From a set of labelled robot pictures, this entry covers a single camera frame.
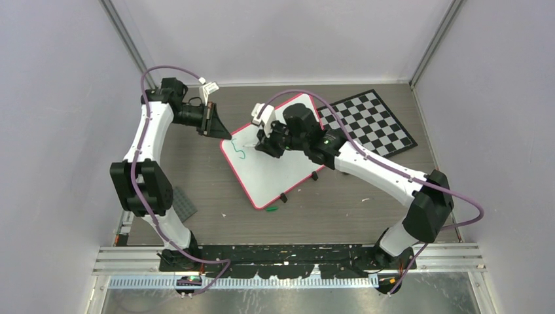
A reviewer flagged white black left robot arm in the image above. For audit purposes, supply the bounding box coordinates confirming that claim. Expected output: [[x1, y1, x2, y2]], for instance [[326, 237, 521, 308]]
[[109, 78, 232, 271]]

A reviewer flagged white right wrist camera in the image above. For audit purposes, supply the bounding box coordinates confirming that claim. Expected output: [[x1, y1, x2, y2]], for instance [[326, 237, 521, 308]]
[[251, 103, 276, 126]]

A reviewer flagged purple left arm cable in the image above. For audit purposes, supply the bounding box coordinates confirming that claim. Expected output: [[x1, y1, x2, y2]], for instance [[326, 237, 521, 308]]
[[129, 65, 232, 297]]

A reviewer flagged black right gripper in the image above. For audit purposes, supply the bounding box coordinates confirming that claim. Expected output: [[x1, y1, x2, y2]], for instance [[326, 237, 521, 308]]
[[256, 118, 307, 159]]

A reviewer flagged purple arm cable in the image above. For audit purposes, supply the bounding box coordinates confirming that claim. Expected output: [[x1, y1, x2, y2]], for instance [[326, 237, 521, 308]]
[[255, 89, 486, 297], [129, 65, 232, 297]]

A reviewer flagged grey studded baseplate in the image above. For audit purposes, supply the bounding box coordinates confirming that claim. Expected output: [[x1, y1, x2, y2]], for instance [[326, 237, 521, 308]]
[[172, 186, 198, 222]]

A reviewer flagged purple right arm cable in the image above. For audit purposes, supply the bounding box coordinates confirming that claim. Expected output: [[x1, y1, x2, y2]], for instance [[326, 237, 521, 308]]
[[255, 89, 486, 297]]

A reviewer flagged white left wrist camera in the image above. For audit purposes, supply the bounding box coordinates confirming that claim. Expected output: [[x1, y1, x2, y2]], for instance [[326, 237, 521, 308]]
[[198, 77, 219, 104]]

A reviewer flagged aluminium front rail frame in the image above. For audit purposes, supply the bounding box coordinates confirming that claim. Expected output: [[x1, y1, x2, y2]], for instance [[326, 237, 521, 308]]
[[93, 243, 487, 292]]

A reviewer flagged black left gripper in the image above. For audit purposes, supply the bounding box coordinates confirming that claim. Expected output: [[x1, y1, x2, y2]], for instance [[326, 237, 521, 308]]
[[173, 101, 232, 140]]

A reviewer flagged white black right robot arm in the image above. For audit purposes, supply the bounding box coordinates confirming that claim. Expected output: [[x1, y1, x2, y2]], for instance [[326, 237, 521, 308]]
[[251, 103, 454, 269]]

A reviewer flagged black and white chessboard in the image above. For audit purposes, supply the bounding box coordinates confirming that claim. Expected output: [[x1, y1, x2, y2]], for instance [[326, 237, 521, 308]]
[[317, 89, 418, 158]]

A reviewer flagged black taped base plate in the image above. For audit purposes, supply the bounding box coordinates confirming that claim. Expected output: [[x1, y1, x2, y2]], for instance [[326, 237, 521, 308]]
[[157, 244, 414, 279]]

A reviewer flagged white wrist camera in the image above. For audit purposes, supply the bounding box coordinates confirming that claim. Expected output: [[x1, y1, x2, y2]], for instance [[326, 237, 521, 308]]
[[251, 103, 276, 126], [198, 77, 219, 104]]

